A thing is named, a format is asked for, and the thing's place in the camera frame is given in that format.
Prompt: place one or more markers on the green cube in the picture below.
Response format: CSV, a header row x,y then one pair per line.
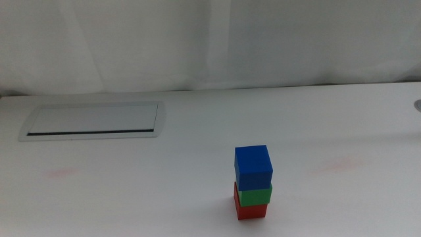
x,y
255,197

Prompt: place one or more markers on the blue cube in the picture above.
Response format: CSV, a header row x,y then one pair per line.
x,y
253,168

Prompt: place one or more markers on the white curtain backdrop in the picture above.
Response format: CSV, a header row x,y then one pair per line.
x,y
197,42

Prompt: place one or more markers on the red cube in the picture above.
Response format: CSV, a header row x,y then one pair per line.
x,y
251,212

